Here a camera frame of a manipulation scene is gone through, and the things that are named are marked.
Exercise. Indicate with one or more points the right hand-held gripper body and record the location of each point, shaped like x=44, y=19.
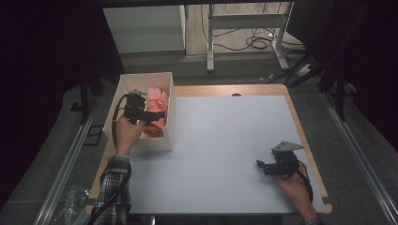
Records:
x=285, y=159

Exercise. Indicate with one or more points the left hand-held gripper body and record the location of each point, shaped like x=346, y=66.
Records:
x=135, y=106

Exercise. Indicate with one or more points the pink glove with grey palm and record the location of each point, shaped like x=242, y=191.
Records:
x=156, y=129

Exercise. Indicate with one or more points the pink glove with red logo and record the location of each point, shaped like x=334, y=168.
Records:
x=159, y=98

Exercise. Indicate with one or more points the white box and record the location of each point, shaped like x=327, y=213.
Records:
x=139, y=84

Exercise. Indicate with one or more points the person's left hand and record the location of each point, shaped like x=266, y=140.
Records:
x=128, y=137

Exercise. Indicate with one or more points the person's right hand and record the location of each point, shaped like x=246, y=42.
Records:
x=295, y=190

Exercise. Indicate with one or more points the pale grey table mat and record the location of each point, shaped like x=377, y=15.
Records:
x=225, y=156

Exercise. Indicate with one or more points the black stand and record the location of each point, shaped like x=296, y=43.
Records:
x=85, y=100
x=340, y=97

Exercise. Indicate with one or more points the white cabinet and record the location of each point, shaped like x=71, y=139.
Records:
x=144, y=28

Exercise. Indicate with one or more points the white power strip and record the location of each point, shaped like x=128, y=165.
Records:
x=303, y=70

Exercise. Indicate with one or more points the clear plastic bag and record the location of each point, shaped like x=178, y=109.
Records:
x=71, y=206

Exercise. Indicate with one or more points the black floor bracket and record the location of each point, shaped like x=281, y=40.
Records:
x=93, y=135

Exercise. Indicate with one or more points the aluminium rail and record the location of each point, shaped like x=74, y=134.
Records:
x=62, y=168
x=359, y=156

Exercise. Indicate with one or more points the grey metal desk frame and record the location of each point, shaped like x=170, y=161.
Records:
x=247, y=21

